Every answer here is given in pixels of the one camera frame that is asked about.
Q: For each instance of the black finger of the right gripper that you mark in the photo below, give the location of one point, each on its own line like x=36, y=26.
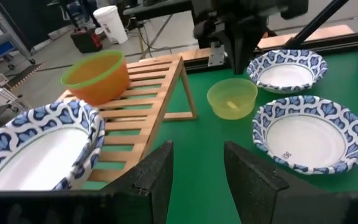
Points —
x=237, y=49
x=252, y=49

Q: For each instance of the silver metal bracket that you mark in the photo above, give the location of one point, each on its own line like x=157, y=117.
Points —
x=217, y=56

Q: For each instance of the black and red toolbox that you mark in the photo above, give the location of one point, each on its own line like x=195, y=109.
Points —
x=85, y=40

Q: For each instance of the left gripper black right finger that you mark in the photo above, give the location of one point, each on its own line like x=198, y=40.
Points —
x=253, y=193

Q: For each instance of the black aluminium table frame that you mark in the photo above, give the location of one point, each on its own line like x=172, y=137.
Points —
x=337, y=42

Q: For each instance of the blue patterned paper bowl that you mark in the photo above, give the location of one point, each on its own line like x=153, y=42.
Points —
x=286, y=74
x=36, y=155
x=306, y=140

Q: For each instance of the wooden slatted shelf rack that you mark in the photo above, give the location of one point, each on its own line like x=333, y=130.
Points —
x=129, y=103

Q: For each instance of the translucent yellow-green plastic bowl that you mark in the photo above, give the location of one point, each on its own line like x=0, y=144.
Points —
x=244, y=105

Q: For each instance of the orange bowl with green rim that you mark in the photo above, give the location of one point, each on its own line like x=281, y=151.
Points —
x=104, y=87

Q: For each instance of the light wooden board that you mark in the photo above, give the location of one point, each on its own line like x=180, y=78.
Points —
x=306, y=35

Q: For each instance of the black mat with orange edge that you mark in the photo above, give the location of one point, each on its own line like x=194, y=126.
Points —
x=26, y=74

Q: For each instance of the black diagonal frame strut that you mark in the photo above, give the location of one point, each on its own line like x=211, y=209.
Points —
x=315, y=23

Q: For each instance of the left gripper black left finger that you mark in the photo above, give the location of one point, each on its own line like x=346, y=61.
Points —
x=141, y=193

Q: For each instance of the white plastic bucket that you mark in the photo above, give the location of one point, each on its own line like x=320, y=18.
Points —
x=112, y=23

